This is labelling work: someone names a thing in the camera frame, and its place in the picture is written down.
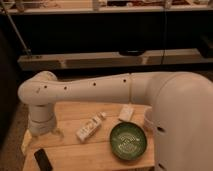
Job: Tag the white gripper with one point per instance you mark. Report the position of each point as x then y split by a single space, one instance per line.
41 120

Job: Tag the black rectangular eraser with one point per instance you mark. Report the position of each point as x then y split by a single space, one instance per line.
43 160

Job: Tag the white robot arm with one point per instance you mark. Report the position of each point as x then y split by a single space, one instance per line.
181 109

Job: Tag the white eraser block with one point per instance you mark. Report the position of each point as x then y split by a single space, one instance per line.
126 113

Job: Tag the green bowl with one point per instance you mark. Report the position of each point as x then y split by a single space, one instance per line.
128 141

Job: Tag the metal shelf rack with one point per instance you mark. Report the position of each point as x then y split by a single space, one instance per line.
88 34

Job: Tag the white paper cup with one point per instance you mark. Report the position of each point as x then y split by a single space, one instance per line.
148 121

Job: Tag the black round object on shelf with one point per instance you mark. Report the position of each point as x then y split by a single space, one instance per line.
132 53

